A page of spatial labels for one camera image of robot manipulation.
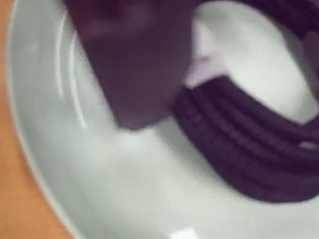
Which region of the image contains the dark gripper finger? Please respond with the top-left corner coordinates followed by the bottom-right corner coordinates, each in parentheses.
top-left (63, 0), bottom-right (200, 132)

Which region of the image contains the black braided charging cable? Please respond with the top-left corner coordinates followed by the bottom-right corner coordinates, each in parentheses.
top-left (169, 0), bottom-right (319, 204)

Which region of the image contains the pale green plate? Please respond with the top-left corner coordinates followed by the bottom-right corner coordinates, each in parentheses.
top-left (6, 0), bottom-right (319, 239)

